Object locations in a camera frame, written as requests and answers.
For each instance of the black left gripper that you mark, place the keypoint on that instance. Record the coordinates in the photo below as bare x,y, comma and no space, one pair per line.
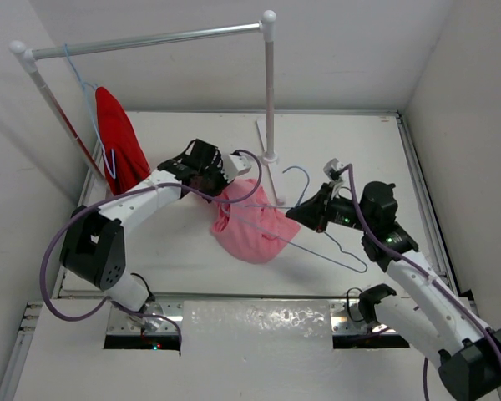
217,166

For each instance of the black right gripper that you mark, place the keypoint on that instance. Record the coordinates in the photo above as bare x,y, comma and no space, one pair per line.
311,210

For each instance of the light blue wire hanger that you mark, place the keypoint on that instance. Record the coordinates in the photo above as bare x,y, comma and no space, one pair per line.
330,250

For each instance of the pink t shirt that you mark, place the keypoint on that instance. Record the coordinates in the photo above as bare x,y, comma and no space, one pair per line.
248,227

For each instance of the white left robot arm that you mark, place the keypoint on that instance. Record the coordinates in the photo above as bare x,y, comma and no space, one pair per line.
94,245

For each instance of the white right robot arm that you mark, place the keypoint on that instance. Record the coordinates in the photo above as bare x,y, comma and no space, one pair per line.
463,348

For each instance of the red t shirt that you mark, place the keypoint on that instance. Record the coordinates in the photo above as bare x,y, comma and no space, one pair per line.
127,162

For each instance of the light blue hanger with shirt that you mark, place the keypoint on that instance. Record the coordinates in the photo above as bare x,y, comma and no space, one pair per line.
89,92

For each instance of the white clothes rack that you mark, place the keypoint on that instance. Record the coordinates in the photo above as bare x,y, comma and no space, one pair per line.
266,26

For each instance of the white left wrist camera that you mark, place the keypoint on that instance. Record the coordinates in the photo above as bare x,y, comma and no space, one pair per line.
235,166

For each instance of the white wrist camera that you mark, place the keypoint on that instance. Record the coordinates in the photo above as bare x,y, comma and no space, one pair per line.
333,169
235,166

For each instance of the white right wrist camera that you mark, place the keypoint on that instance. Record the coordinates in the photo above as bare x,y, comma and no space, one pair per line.
333,169

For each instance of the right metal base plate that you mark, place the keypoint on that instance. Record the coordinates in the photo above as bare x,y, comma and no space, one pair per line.
345,320

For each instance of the metal base plate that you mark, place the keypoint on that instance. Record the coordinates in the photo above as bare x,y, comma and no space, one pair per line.
345,320
151,321

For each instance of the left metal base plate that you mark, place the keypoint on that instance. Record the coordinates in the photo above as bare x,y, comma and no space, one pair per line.
151,321

